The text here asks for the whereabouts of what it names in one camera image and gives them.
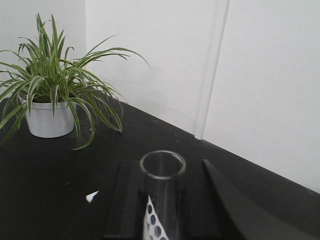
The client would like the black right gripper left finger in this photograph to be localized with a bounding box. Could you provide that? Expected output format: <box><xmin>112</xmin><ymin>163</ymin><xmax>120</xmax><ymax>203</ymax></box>
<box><xmin>102</xmin><ymin>161</ymin><xmax>144</xmax><ymax>240</ymax></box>

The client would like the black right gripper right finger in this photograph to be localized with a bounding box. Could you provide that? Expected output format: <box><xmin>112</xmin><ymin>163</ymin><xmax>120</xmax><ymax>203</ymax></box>
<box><xmin>183</xmin><ymin>159</ymin><xmax>320</xmax><ymax>240</ymax></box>

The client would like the tall clear test tube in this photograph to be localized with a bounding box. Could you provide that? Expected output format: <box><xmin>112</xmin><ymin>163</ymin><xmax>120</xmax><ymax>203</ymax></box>
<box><xmin>139</xmin><ymin>150</ymin><xmax>187</xmax><ymax>240</ymax></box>

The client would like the white test tube rack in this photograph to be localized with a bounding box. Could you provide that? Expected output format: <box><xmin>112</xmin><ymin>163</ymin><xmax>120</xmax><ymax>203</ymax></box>
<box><xmin>86</xmin><ymin>190</ymin><xmax>168</xmax><ymax>240</ymax></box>

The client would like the white plant pot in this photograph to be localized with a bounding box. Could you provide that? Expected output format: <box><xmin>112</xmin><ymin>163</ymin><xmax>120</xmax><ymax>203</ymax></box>
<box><xmin>25</xmin><ymin>102</ymin><xmax>75</xmax><ymax>138</ymax></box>

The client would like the green spider plant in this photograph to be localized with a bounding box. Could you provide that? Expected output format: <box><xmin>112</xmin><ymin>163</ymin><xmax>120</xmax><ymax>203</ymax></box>
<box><xmin>0</xmin><ymin>12</ymin><xmax>151</xmax><ymax>151</ymax></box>

